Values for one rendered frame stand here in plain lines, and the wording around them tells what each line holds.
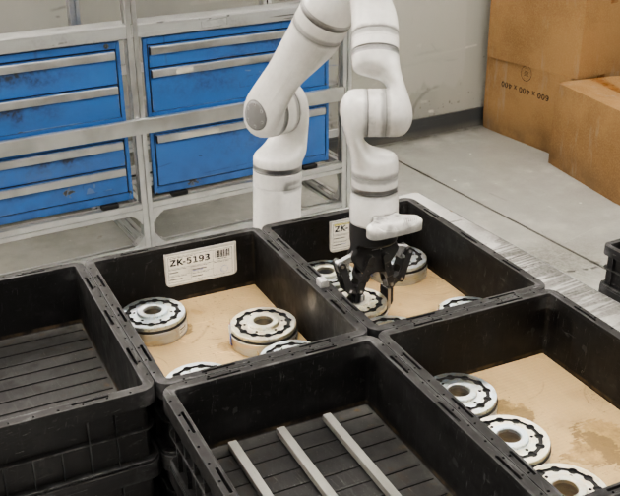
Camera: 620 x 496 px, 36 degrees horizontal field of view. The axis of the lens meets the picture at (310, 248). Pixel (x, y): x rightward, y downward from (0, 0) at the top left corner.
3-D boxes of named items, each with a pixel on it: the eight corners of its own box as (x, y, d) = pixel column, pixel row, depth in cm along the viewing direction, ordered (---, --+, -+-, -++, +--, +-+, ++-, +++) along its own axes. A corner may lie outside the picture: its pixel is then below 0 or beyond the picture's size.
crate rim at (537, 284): (258, 238, 161) (258, 225, 160) (409, 208, 172) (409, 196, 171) (372, 347, 128) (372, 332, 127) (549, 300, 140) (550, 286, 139)
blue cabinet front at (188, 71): (154, 193, 338) (141, 37, 314) (327, 158, 370) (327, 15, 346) (156, 196, 336) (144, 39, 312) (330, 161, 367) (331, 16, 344)
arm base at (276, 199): (246, 244, 186) (246, 162, 179) (288, 238, 189) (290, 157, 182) (262, 264, 178) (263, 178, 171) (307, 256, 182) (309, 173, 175)
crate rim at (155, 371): (84, 274, 149) (82, 260, 148) (258, 238, 161) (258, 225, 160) (159, 403, 116) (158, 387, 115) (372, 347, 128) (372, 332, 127)
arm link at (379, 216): (372, 243, 137) (373, 204, 134) (336, 217, 146) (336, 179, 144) (425, 231, 141) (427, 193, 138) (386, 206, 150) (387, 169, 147)
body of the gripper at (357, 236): (385, 203, 149) (384, 256, 153) (338, 212, 146) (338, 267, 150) (410, 218, 143) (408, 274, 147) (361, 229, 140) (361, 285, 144)
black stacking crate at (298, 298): (92, 327, 153) (84, 264, 148) (259, 288, 164) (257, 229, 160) (166, 465, 121) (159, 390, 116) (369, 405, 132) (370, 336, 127)
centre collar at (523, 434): (481, 432, 118) (481, 428, 118) (515, 423, 120) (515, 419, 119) (502, 455, 114) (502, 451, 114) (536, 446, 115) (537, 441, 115)
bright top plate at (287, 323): (219, 319, 146) (219, 316, 145) (279, 304, 150) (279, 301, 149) (246, 348, 137) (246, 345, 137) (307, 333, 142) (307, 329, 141)
